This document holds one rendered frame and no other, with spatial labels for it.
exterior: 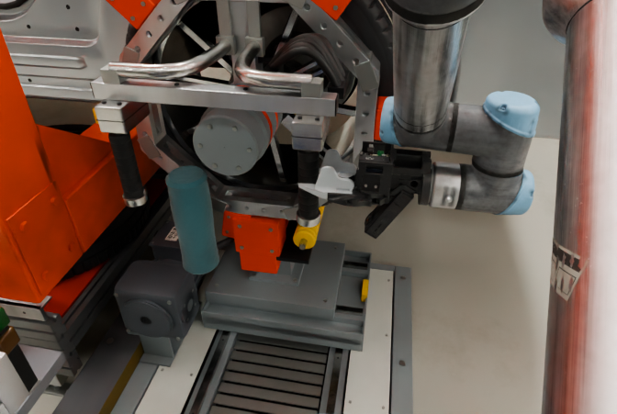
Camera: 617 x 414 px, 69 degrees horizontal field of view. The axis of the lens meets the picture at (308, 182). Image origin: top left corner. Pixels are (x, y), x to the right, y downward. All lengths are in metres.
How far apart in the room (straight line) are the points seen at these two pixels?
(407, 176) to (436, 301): 1.06
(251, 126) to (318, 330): 0.75
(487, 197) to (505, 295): 1.14
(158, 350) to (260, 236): 0.52
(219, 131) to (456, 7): 0.54
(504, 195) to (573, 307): 0.50
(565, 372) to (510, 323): 1.52
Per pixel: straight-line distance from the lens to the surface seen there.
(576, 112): 0.29
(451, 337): 1.66
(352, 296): 1.51
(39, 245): 1.08
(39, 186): 1.06
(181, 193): 0.98
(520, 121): 0.69
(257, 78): 0.73
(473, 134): 0.69
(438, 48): 0.47
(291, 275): 1.44
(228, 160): 0.87
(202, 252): 1.08
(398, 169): 0.73
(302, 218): 0.80
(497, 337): 1.71
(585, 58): 0.30
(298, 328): 1.41
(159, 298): 1.23
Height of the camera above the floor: 1.26
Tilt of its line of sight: 33 degrees down
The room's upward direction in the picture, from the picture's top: straight up
